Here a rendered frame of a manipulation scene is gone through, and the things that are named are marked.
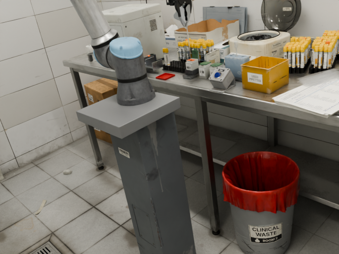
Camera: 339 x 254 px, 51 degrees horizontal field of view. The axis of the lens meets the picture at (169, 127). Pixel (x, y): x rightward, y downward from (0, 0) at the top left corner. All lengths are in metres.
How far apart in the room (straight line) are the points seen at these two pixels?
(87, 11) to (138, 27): 0.59
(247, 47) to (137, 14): 0.61
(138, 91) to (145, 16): 0.72
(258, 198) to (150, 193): 0.47
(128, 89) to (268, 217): 0.85
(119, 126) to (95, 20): 0.43
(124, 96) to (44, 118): 1.91
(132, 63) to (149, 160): 0.38
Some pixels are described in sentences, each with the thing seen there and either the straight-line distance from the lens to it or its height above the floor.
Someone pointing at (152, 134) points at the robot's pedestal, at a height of 0.80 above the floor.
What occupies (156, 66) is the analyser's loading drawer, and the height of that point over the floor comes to 0.91.
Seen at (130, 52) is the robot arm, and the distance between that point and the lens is 1.29.
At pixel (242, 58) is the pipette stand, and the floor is 0.97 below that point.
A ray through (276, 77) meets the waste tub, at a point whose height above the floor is 0.93.
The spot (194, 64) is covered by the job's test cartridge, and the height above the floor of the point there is 0.93.
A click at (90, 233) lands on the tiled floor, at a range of 2.23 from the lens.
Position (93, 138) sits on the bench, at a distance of 2.66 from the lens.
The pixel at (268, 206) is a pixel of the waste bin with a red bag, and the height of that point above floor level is 0.36.
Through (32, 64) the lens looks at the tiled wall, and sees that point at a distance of 3.08.
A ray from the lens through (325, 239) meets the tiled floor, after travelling 2.03.
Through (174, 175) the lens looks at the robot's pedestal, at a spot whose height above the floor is 0.56.
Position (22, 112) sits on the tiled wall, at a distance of 3.10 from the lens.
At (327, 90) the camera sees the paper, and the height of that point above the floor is 0.89.
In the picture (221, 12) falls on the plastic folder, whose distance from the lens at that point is 2.19.
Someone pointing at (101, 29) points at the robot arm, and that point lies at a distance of 1.40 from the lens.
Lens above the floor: 1.40
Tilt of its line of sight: 26 degrees down
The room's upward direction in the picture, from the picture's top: 9 degrees counter-clockwise
